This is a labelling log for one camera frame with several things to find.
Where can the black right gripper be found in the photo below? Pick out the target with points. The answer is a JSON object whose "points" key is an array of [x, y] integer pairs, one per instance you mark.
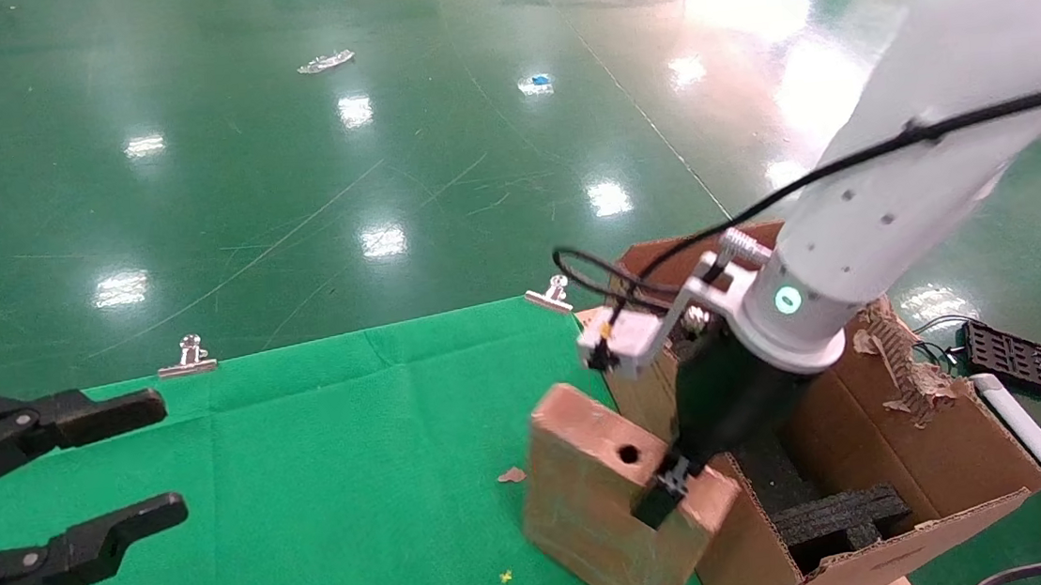
{"points": [[728, 397]]}

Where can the small brown cardboard box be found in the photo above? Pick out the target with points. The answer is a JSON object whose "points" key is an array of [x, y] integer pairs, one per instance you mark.
{"points": [[585, 494]]}

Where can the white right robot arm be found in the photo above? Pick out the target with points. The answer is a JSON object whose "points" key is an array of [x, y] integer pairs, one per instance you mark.
{"points": [[938, 105]]}

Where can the small cardboard scrap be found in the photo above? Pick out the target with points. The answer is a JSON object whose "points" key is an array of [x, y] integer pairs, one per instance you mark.
{"points": [[511, 475]]}

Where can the large open brown carton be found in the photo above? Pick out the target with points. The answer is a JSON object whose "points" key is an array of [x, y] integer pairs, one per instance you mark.
{"points": [[950, 462]]}

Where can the silver binder clip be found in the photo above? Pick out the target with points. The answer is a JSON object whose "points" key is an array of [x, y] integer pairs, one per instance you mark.
{"points": [[548, 299], [188, 364]]}

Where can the flat black foam pad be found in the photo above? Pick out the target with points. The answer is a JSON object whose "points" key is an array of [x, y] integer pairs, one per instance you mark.
{"points": [[772, 473]]}

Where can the cross-shaped black foam insert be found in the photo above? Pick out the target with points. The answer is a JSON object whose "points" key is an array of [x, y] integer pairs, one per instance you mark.
{"points": [[842, 519]]}

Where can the green table cloth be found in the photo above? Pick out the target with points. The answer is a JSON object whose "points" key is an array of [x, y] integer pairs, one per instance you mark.
{"points": [[312, 499]]}

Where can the black plastic grid tray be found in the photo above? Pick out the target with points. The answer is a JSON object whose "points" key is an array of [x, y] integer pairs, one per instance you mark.
{"points": [[1031, 366]]}

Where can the white floor litter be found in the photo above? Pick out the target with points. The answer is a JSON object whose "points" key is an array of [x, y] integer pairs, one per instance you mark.
{"points": [[326, 62]]}

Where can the blue floor litter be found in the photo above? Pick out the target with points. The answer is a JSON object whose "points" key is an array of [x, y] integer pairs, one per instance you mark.
{"points": [[540, 80]]}

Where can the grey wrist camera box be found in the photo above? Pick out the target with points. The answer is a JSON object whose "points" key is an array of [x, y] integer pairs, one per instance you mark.
{"points": [[628, 338]]}

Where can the silver camera mount bracket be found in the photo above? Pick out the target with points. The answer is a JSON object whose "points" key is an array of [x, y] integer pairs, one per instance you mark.
{"points": [[704, 290]]}

